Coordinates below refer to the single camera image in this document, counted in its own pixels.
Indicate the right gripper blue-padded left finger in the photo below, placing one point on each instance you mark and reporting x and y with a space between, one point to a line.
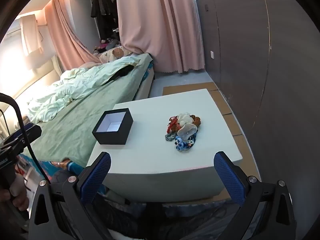
92 177

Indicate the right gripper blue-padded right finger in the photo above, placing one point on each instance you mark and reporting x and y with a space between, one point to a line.
232 177

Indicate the translucent white shell earring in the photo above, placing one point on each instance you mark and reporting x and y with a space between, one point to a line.
187 131

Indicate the white fabric flower hair clip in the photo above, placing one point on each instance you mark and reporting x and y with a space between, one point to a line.
184 118

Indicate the person left hand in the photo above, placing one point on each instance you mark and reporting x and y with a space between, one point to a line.
18 191

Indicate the green bed sheet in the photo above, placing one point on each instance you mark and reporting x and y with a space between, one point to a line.
69 134

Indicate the black open gift box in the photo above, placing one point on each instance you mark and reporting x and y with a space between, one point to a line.
113 127

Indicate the green bed quilt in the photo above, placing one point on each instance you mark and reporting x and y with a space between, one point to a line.
73 85

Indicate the white bed mattress base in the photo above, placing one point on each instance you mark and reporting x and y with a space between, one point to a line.
145 86

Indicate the pink curtain left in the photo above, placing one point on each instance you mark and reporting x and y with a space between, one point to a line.
70 50

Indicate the pink curtain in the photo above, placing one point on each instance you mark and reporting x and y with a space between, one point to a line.
70 50
169 30

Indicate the hanging beige towel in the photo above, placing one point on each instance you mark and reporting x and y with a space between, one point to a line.
30 35

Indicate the plush teddy bear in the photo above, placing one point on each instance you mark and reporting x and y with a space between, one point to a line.
114 54

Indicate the hanging dark clothes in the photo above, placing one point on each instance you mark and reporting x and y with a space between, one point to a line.
106 14

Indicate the pink curtain right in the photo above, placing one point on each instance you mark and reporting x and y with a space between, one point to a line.
169 30

